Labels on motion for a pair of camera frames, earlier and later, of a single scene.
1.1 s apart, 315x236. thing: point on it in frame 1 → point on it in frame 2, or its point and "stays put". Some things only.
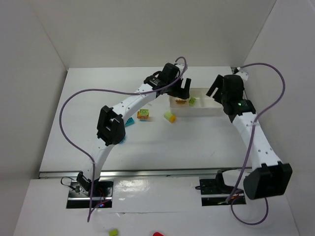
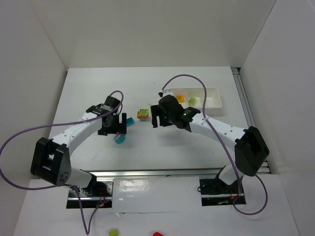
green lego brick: [192, 101] stays put
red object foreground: [157, 234] stays put
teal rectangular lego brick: [130, 121] stays put
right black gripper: [218, 86] → [160, 116]
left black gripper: [180, 90] → [114, 130]
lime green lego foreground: [113, 232] stays put
